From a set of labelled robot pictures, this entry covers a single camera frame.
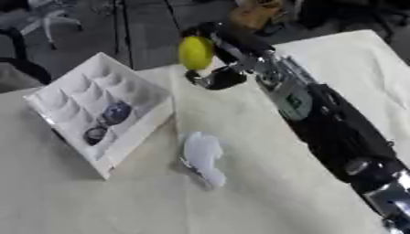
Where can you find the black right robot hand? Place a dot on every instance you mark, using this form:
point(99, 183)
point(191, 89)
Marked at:
point(228, 76)

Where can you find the yellow toy lemon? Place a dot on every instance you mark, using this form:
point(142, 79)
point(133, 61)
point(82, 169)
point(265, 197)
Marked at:
point(195, 52)

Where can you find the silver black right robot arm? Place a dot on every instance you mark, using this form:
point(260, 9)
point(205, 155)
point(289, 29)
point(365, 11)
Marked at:
point(331, 128)

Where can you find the white compartment box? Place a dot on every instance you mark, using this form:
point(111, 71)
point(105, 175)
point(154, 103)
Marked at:
point(99, 111)

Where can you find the brown bag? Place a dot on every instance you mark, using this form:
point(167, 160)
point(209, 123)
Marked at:
point(254, 13)

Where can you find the white soft toy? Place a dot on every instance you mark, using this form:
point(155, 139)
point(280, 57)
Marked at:
point(205, 157)

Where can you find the dark blue round toy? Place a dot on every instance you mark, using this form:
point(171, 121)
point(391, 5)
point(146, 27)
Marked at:
point(95, 134)
point(115, 112)

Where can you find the white office chair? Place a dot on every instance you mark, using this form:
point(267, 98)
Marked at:
point(47, 17)

